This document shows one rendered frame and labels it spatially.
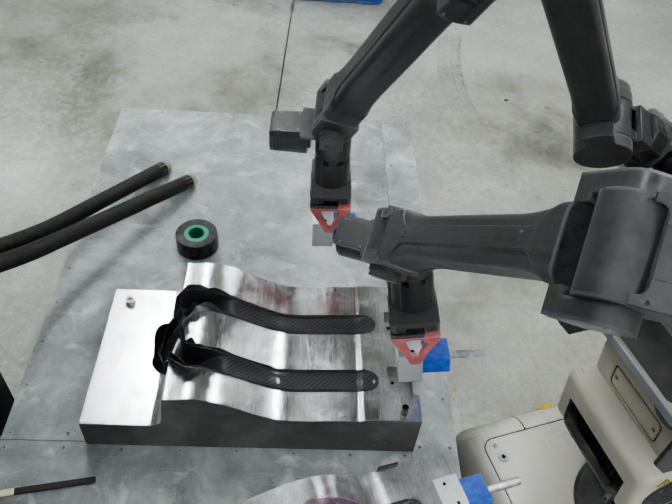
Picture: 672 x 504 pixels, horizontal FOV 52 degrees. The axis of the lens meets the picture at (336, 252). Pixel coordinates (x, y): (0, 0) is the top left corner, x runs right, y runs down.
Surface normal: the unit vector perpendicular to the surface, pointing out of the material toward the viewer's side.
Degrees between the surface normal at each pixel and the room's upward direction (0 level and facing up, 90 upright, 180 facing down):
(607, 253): 49
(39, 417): 0
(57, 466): 0
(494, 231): 67
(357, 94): 113
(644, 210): 40
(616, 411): 8
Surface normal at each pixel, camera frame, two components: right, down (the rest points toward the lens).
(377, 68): -0.15, 0.94
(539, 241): -0.89, -0.31
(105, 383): 0.07, -0.69
